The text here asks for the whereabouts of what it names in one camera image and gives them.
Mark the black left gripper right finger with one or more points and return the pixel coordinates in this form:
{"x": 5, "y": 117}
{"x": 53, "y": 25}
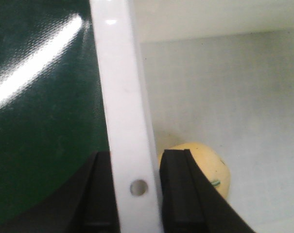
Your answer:
{"x": 190, "y": 203}

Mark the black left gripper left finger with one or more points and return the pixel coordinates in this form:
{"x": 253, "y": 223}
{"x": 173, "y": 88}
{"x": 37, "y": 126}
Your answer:
{"x": 85, "y": 203}

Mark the white plastic tote box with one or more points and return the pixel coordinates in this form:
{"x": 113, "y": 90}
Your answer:
{"x": 220, "y": 72}

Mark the cream round plush toy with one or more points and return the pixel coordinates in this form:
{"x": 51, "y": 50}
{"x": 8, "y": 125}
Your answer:
{"x": 211, "y": 165}

